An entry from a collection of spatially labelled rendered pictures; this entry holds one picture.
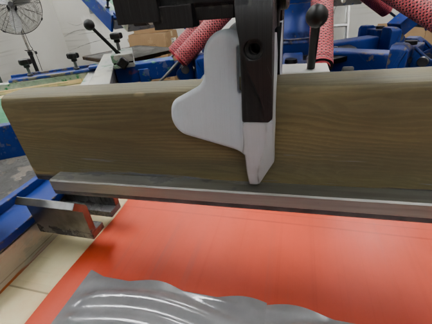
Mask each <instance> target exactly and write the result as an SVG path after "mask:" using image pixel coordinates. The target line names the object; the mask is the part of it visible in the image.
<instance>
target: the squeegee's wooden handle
mask: <svg viewBox="0 0 432 324"><path fill-rule="evenodd" d="M202 81H203V78H202V79H190V80H167V81H154V82H131V83H118V84H95V85H71V86H58V87H35V88H24V89H20V90H18V91H14V92H12V93H8V94H5V95H4V96H3V97H2V99H1V106H2V108H3V111H4V113H5V114H6V117H7V118H8V121H9V122H10V125H11V126H12V129H13V131H14V132H15V135H16V136H17V139H18V140H19V143H20V144H21V147H22V149H23V150H24V153H25V154H26V157H27V158H28V161H29V162H30V165H31V167H32V168H33V171H34V172H35V174H36V176H37V178H38V179H44V180H50V179H51V178H52V177H53V176H55V175H56V174H58V173H59V172H78V173H91V174H116V175H128V176H152V177H176V178H189V179H213V180H226V181H249V179H248V174H247V170H246V160H245V155H244V154H243V153H241V152H240V151H239V150H236V149H234V148H230V147H226V146H224V145H219V144H217V143H213V142H210V141H206V140H203V139H200V138H196V137H193V136H189V135H186V134H184V133H182V132H181V131H180V130H179V129H178V128H177V127H176V126H175V125H174V123H173V120H172V104H173V102H174V100H175V99H176V98H178V97H180V96H181V95H183V94H185V93H187V92H189V91H191V90H192V89H194V88H196V87H197V86H199V85H200V84H201V82H202ZM274 150H275V152H274V163H273V164H272V165H271V167H270V169H269V170H268V171H267V173H266V175H265V176H264V178H263V179H262V180H261V182H263V183H287V184H300V185H324V186H348V187H361V188H385V189H398V190H422V191H432V66H429V67H405V68H393V69H369V70H357V71H333V72H321V73H298V74H285V75H277V84H276V127H275V145H274Z"/></svg>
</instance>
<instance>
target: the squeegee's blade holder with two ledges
mask: <svg viewBox="0 0 432 324"><path fill-rule="evenodd" d="M49 181H50V183H51V185H52V187H53V189H54V190H63V191H72V192H89V193H98V194H114V195H131V196H140V197H157V198H166V199H182V200H191V201H208V202H217V203H233V204H250V205H259V206H276V207H284V208H301V209H310V210H327V211H336V212H352V213H369V214H378V215H394V216H403V217H420V218H429V219H432V191H422V190H398V189H385V188H361V187H348V186H324V185H311V184H287V183H263V182H260V184H250V183H249V181H226V180H213V179H189V178H176V177H152V176H140V175H116V174H91V173H78V172H59V173H58V174H56V175H55V176H53V177H52V178H51V179H50V180H49Z"/></svg>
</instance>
